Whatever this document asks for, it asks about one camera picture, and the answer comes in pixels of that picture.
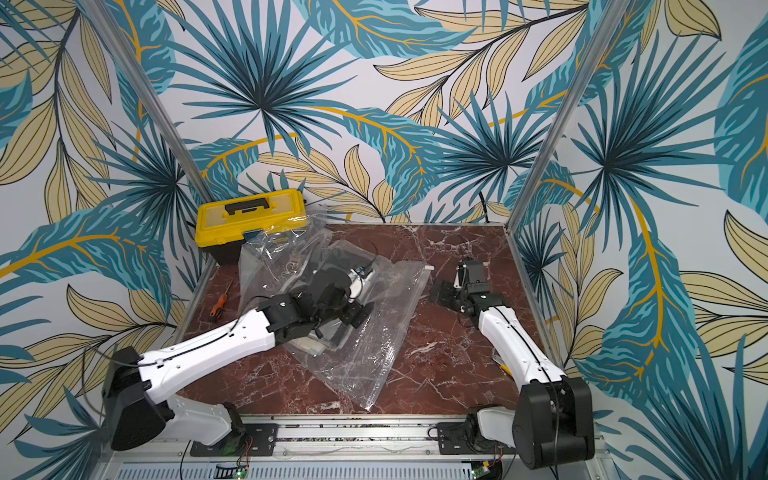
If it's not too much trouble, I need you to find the clear plastic vacuum bag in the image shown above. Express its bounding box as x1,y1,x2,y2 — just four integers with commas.
238,213,433,410

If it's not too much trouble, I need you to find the aluminium corner post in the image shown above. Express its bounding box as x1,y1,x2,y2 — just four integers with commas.
505,0,629,235
80,0,214,203

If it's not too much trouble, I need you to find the right aluminium corner post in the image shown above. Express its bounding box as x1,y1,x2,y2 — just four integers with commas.
505,0,629,235

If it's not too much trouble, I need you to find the yellow black toolbox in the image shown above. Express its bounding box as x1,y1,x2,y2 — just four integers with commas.
195,189,307,266

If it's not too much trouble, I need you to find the left aluminium corner post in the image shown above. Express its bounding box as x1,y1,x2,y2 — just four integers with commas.
80,0,214,203

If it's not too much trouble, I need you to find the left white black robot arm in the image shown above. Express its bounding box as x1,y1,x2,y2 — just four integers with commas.
102,266,374,455

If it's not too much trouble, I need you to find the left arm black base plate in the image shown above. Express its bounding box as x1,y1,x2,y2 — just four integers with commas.
190,423,278,458

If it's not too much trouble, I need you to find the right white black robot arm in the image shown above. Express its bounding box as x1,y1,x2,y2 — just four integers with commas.
430,258,595,470

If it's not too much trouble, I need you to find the orange handled screwdriver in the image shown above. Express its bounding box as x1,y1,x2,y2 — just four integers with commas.
208,279,234,322

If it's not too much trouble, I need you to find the aluminium front rail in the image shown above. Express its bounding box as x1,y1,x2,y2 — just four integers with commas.
93,415,620,479

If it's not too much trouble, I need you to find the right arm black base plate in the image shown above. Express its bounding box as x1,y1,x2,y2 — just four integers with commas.
435,421,515,456

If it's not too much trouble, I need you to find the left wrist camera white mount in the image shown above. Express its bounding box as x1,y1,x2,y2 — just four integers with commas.
349,266,374,299

